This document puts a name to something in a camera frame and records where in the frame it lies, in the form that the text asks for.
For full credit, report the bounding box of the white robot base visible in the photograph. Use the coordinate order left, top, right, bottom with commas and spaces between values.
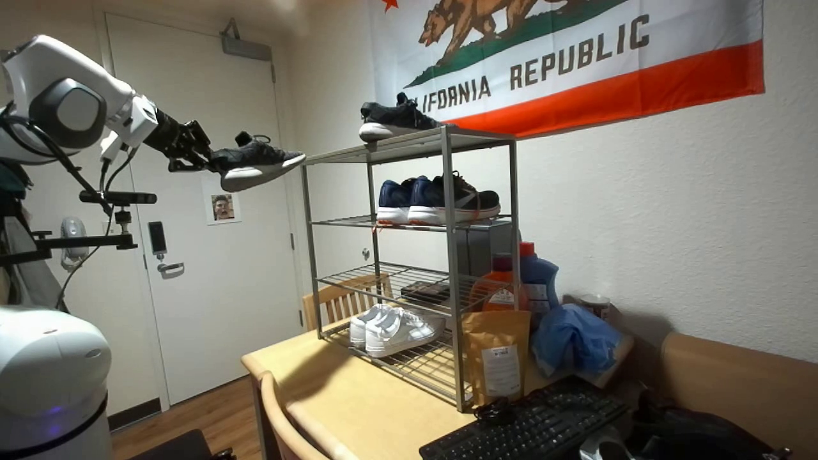
0, 309, 112, 460

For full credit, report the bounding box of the grey box on shelf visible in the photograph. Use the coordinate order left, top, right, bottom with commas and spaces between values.
458, 223, 515, 277

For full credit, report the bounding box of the white door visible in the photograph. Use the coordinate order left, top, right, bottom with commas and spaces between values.
71, 14, 300, 411

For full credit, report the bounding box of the white sneaker upper one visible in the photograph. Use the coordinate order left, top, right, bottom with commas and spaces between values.
351, 304, 394, 347

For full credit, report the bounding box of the California Republic flag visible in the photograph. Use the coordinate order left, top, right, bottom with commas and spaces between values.
368, 0, 765, 139

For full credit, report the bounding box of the dark flat item on shelf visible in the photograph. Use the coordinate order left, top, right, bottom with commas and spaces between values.
401, 282, 451, 308

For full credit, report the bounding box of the navy blue sneaker left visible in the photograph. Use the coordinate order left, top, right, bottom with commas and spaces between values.
375, 179, 417, 226

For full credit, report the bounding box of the grey metal shoe rack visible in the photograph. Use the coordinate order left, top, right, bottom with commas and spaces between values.
302, 125, 520, 411

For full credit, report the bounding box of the blue cloth bundle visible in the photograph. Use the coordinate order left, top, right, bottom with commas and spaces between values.
521, 257, 622, 377

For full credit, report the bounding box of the small photo on door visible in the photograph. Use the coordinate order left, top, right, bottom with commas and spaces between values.
209, 194, 235, 223

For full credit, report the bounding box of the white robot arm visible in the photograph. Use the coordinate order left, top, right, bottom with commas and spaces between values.
0, 33, 209, 171

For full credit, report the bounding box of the black door lock handle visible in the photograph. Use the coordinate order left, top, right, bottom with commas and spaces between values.
148, 219, 185, 280

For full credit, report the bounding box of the brown paper bag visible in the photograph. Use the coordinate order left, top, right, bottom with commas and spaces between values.
463, 309, 529, 407

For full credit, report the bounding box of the navy blue sneaker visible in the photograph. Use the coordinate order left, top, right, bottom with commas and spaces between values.
375, 179, 417, 226
407, 176, 502, 226

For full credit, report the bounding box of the white sneaker lower one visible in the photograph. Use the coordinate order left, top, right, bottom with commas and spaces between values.
366, 309, 443, 359

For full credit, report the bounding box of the orange package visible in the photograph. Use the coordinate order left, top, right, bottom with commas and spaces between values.
469, 244, 548, 313

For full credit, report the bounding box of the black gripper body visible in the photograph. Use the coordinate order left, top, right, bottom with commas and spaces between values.
146, 112, 209, 171

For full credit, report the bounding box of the black computer keyboard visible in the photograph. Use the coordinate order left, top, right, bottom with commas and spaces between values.
420, 378, 626, 460

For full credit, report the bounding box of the door closer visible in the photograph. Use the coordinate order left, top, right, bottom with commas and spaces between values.
219, 24, 274, 62

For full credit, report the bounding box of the white sneaker one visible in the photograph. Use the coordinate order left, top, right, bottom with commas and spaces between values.
366, 309, 443, 359
351, 304, 394, 347

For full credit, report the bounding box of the black camera stand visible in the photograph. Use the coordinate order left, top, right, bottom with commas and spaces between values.
3, 117, 157, 313

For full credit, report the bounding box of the black knit shoe white sole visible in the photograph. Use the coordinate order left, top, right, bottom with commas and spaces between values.
209, 131, 304, 193

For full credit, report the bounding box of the navy blue sneaker right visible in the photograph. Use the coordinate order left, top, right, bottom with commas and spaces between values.
407, 176, 502, 226

